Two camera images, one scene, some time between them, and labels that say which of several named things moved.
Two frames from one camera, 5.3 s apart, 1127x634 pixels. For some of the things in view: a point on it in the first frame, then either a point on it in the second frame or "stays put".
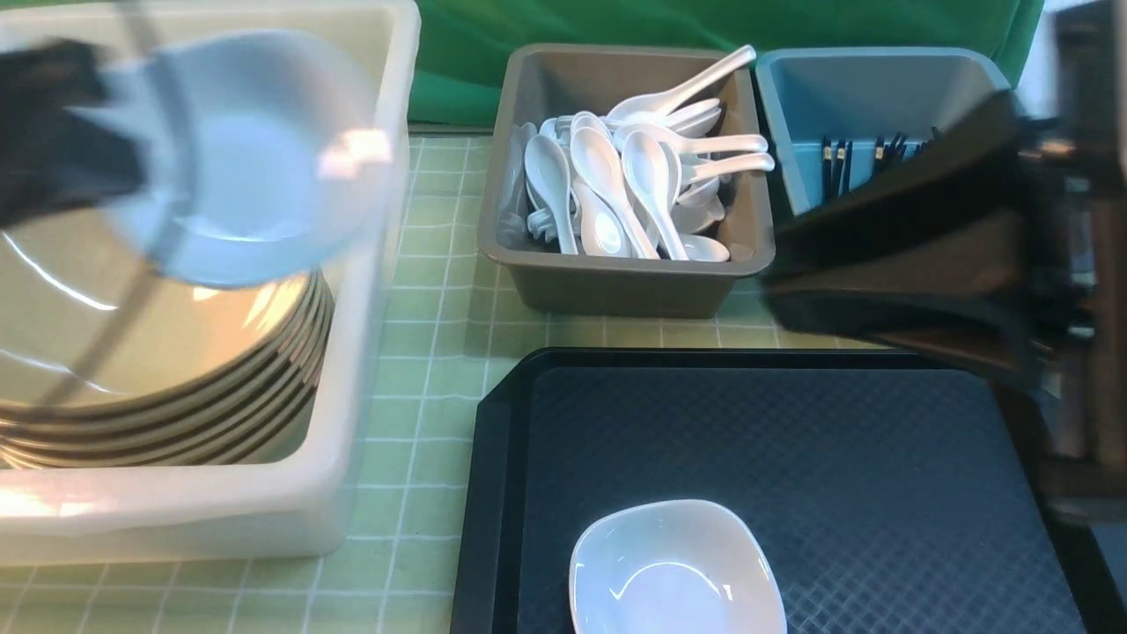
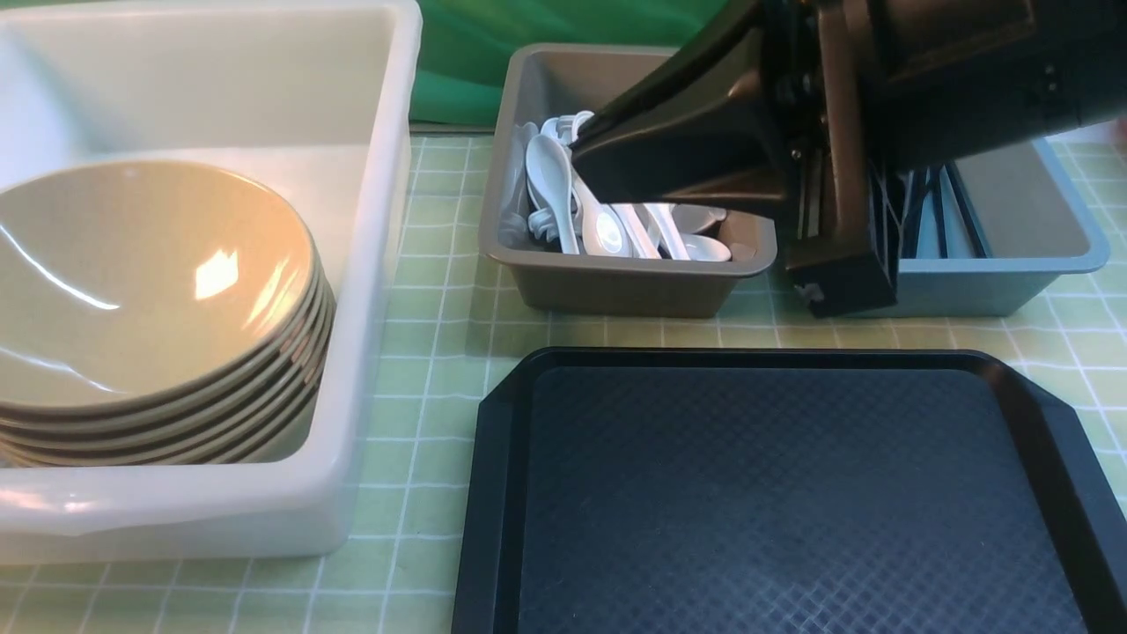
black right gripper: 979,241 -> 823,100
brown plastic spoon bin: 539,80 stays put
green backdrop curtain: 458,69 stays put
